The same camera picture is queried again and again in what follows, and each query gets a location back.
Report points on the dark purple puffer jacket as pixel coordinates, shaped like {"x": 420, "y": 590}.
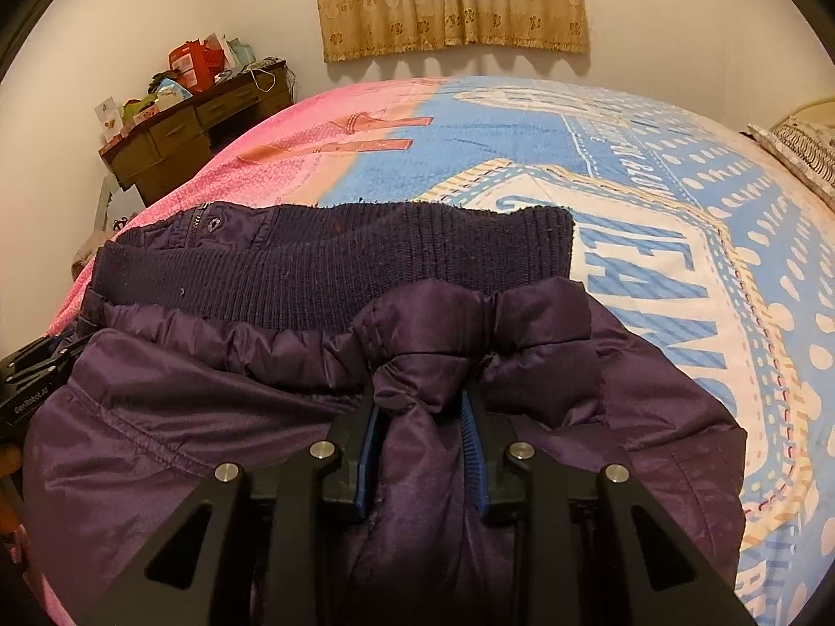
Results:
{"x": 235, "y": 334}

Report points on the red gift bag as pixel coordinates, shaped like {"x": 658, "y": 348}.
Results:
{"x": 196, "y": 65}

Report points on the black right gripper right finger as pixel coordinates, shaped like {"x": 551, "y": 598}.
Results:
{"x": 589, "y": 547}

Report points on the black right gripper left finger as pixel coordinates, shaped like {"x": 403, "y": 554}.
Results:
{"x": 250, "y": 546}

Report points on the dark wooden desk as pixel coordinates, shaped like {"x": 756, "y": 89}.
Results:
{"x": 167, "y": 150}

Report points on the pink and blue bedspread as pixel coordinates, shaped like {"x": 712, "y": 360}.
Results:
{"x": 695, "y": 237}

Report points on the patterned grey pillow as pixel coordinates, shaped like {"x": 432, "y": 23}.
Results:
{"x": 805, "y": 149}

